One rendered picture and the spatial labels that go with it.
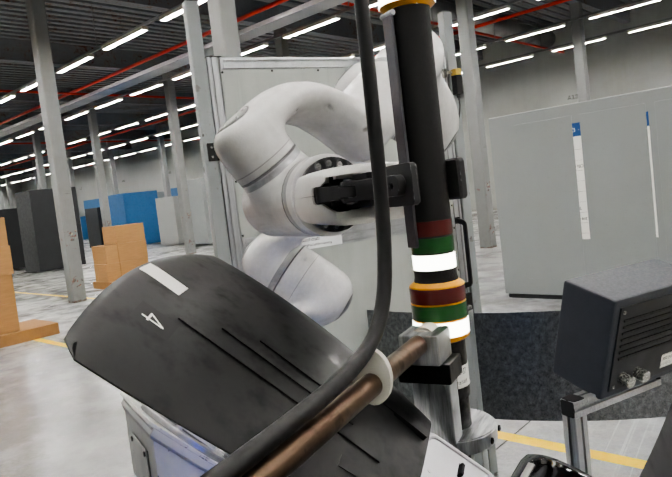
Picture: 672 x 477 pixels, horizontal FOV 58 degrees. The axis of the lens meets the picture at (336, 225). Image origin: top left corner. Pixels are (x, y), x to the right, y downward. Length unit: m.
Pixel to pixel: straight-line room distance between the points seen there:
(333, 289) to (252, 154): 0.57
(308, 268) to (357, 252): 1.34
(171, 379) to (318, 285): 0.83
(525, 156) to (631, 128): 1.10
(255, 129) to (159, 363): 0.34
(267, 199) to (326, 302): 0.54
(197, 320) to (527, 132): 6.59
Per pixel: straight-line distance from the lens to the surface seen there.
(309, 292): 1.16
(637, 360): 1.22
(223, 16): 7.58
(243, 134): 0.64
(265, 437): 0.27
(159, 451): 1.08
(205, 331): 0.39
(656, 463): 0.30
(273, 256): 1.17
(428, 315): 0.47
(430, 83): 0.47
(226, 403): 0.36
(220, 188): 2.27
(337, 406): 0.32
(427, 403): 0.47
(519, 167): 6.95
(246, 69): 2.38
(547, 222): 6.88
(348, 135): 0.76
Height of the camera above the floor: 1.47
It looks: 3 degrees down
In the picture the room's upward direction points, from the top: 7 degrees counter-clockwise
